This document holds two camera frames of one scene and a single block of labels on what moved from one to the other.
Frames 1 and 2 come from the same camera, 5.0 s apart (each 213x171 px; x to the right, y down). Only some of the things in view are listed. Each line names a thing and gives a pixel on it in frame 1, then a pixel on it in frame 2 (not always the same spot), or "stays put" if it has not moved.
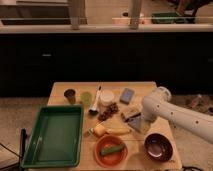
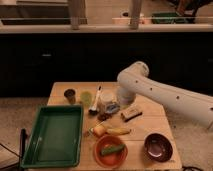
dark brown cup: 70,95 stays put
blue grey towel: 140,122 → 112,108
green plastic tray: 56,137 stays put
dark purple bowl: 158,147 stays put
